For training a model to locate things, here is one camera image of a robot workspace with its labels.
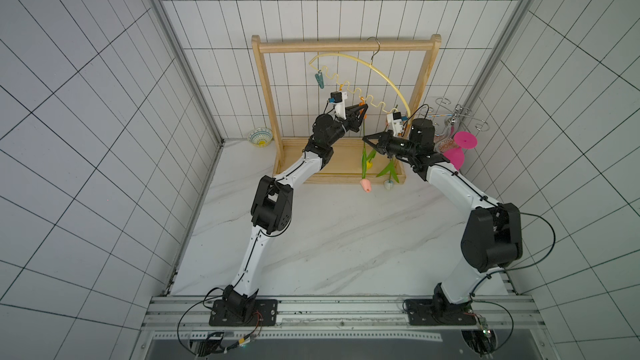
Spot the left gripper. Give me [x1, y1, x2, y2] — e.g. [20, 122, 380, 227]
[329, 104, 372, 145]

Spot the white tulip flower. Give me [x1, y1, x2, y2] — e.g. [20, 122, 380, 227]
[377, 158, 399, 191]

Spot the pink tulip flower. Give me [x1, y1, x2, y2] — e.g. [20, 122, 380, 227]
[360, 142, 372, 193]

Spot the yellow wavy clothes hanger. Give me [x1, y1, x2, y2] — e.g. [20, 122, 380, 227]
[308, 38, 413, 116]

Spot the yellow tulip flower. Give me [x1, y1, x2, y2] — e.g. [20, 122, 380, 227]
[365, 150, 377, 170]

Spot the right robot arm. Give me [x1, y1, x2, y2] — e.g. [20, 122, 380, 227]
[363, 118, 523, 318]

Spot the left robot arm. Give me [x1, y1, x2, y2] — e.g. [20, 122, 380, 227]
[222, 103, 368, 320]

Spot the teal clothespin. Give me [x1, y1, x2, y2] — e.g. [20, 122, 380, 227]
[314, 71, 325, 89]

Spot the red patterned cup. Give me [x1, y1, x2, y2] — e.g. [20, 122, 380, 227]
[434, 137, 458, 153]

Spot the patterned small bowl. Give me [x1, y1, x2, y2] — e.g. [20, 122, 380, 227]
[248, 128, 273, 148]

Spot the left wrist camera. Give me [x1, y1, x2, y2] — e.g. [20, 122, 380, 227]
[329, 91, 348, 119]

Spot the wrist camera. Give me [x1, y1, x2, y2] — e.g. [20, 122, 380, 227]
[329, 91, 348, 119]
[387, 112, 405, 137]

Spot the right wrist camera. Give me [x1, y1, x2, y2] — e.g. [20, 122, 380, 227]
[387, 112, 405, 137]

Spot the wooden hanger rack frame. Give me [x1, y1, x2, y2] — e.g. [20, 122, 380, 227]
[251, 34, 443, 185]

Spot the silver wire glass rack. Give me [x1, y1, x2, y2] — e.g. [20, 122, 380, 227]
[429, 97, 490, 143]

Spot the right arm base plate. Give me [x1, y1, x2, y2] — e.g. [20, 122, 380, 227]
[403, 283, 477, 326]

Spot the right base cable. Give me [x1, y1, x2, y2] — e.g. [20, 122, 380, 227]
[459, 212, 557, 356]

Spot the base cable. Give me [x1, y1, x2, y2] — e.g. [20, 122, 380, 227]
[459, 212, 557, 356]
[176, 287, 263, 358]

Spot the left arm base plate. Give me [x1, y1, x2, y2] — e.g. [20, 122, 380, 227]
[208, 285, 279, 327]

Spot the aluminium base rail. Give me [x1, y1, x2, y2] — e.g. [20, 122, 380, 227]
[133, 295, 558, 359]

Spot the left base cable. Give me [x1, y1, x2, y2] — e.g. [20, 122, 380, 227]
[176, 287, 263, 358]

